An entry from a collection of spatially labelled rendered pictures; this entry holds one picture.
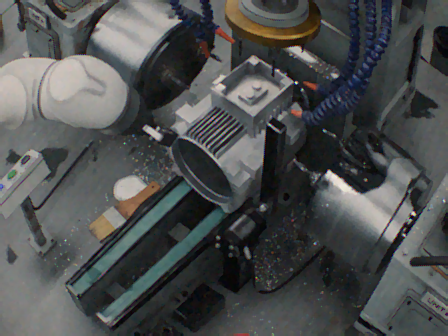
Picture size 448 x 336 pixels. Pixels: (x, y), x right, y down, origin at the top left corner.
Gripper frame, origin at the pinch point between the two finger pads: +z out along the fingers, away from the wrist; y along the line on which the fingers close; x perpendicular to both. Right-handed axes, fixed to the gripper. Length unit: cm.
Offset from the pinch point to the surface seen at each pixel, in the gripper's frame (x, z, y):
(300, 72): -25.0, 13.7, -8.9
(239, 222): 4.6, 4.5, -19.0
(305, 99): -21.1, 17.9, -11.4
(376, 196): -13.4, 2.3, -38.5
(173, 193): 9.0, 16.3, -0.9
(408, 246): -10, -1, -51
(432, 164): -33, 54, -40
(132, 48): -10.1, 2.6, 20.0
